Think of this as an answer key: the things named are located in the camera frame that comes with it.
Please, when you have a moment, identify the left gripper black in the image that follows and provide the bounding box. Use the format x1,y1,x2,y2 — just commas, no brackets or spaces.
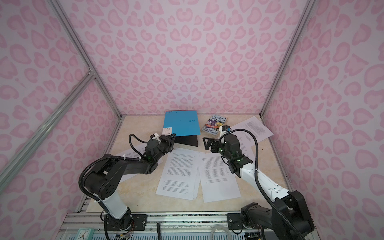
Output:
155,132,176,163

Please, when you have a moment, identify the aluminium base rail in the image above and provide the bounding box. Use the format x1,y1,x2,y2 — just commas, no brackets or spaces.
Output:
55,211,320,240

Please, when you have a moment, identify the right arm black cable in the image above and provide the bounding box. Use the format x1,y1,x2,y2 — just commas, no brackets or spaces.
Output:
220,128,304,240

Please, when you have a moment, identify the aluminium frame corner post left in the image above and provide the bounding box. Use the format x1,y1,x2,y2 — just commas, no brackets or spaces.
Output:
47,0,123,120

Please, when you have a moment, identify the sheet under centre sheet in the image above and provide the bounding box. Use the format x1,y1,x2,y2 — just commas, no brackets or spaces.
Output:
193,169,201,199

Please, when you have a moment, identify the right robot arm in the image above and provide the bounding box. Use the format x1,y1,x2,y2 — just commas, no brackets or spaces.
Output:
203,133,315,240

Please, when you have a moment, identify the colourful treehouse book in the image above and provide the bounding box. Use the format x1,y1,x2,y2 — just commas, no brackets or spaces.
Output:
202,115,227,136

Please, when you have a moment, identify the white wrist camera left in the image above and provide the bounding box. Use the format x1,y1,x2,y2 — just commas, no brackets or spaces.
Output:
150,133,160,141

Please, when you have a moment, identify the small teal alarm clock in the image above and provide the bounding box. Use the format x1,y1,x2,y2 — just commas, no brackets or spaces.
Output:
74,228,95,240

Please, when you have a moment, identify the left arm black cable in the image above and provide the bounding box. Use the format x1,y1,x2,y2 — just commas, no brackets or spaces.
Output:
128,133,151,158

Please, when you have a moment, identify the aluminium frame corner post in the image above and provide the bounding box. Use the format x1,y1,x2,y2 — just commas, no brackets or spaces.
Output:
47,0,123,120
260,0,319,121

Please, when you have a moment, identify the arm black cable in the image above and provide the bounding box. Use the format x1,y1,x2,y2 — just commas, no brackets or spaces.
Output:
220,128,304,240
128,133,151,158

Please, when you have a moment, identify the centre right printed sheet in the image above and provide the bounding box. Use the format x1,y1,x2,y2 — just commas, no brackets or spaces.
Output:
199,153,241,203

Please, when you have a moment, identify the aluminium frame corner post right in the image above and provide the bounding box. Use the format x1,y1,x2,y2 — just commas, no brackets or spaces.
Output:
260,0,319,121

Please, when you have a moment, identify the far right printed sheet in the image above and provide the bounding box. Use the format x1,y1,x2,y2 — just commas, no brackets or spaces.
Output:
231,116,273,143

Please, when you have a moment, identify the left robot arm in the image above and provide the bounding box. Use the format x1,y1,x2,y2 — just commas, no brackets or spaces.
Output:
79,134,176,232

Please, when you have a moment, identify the blue and black file folder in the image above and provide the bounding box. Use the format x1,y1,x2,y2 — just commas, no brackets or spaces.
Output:
162,111,201,147

